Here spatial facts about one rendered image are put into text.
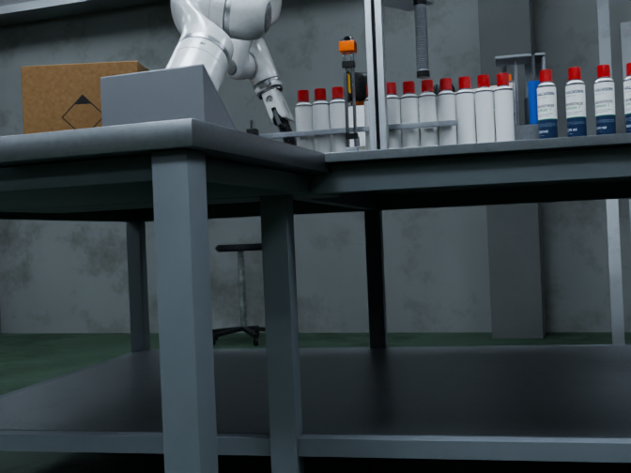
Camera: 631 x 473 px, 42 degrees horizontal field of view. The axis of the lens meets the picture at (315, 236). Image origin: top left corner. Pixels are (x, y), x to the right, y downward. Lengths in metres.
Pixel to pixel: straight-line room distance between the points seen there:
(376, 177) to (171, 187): 0.64
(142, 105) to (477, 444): 0.96
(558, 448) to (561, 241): 3.59
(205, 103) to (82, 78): 0.67
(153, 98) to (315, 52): 4.13
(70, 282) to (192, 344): 5.34
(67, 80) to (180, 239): 1.06
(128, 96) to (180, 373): 0.65
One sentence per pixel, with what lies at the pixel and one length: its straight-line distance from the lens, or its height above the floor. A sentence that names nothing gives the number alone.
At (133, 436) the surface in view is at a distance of 1.95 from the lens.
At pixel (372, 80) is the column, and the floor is 1.07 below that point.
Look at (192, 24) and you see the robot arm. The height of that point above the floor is 1.12.
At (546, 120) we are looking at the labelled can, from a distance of 2.32.
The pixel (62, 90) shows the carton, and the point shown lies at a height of 1.05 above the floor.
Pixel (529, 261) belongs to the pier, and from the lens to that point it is 5.01.
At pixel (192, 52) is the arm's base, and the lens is 1.76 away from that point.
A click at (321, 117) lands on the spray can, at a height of 1.00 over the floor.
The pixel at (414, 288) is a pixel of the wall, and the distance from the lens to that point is 5.41.
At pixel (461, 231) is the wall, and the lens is 5.34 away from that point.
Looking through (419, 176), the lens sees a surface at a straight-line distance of 1.72.
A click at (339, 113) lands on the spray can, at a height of 1.01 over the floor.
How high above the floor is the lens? 0.65
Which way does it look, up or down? level
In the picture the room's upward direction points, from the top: 2 degrees counter-clockwise
